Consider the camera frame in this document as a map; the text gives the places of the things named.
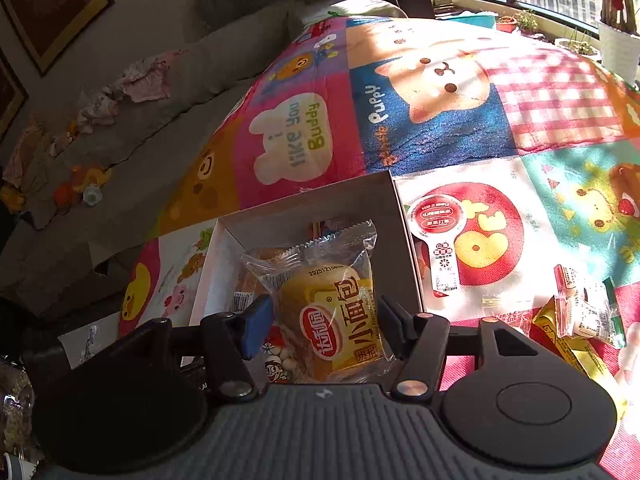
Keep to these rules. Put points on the grey neck pillow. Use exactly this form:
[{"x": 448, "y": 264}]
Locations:
[{"x": 232, "y": 0}]

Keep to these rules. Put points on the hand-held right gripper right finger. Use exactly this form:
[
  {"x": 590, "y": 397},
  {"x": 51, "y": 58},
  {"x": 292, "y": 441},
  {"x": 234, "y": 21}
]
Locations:
[{"x": 395, "y": 322}]

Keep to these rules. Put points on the large framed picture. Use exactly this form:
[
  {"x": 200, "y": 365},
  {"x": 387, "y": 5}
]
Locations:
[{"x": 47, "y": 5}]

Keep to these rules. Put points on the teal container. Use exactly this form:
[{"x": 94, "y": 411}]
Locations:
[{"x": 472, "y": 19}]

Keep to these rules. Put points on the yellow small bread packet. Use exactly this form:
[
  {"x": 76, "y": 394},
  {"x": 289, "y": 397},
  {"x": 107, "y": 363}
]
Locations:
[{"x": 330, "y": 320}]

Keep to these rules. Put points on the pink floral cloth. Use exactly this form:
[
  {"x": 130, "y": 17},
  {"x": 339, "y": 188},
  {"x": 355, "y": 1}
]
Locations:
[{"x": 147, "y": 77}]

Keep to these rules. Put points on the potted palm plant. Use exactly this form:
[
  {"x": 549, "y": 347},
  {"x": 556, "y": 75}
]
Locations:
[{"x": 620, "y": 45}]

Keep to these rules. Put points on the white paper sheet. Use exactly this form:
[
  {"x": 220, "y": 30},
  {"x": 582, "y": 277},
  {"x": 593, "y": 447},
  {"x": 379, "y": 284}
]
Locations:
[{"x": 87, "y": 340}]

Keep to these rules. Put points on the clear plastic bag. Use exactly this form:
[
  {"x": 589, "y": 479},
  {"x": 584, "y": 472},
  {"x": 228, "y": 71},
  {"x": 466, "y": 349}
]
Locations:
[{"x": 15, "y": 410}]

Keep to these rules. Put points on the small potted plant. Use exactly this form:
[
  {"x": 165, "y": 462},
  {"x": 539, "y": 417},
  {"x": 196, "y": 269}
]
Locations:
[
  {"x": 522, "y": 21},
  {"x": 580, "y": 45}
]

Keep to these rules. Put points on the white floral cloth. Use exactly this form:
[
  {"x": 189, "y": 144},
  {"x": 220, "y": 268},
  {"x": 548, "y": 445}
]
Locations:
[{"x": 97, "y": 107}]

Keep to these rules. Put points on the yellow long snack packet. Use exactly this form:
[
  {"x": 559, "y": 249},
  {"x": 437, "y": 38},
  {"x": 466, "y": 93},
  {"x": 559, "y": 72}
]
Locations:
[{"x": 565, "y": 355}]

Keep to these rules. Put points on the orange plush toy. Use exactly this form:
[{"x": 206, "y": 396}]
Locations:
[{"x": 80, "y": 185}]

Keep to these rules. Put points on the white red striped candy packet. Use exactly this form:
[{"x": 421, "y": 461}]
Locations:
[{"x": 565, "y": 300}]

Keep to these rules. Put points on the white green striped candy packet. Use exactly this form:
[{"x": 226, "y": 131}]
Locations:
[{"x": 597, "y": 315}]

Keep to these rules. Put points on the colourful printed play mat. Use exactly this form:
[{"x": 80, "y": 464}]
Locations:
[{"x": 440, "y": 125}]

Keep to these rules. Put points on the grey sofa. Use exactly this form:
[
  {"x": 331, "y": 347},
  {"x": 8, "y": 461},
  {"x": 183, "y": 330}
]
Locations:
[{"x": 200, "y": 75}]

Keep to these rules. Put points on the red round label packet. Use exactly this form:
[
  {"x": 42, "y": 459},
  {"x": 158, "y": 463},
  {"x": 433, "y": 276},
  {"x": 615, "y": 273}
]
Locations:
[{"x": 435, "y": 225}]

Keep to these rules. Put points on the beige cardboard box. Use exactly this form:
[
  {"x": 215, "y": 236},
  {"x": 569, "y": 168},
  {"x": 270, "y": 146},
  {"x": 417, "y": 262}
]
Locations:
[{"x": 400, "y": 240}]

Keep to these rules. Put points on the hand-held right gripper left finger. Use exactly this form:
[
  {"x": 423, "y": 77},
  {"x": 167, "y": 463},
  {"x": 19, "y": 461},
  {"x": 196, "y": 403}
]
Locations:
[{"x": 257, "y": 327}]

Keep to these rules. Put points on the dark framed picture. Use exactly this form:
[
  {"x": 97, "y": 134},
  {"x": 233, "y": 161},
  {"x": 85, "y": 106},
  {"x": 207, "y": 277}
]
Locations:
[{"x": 9, "y": 95}]

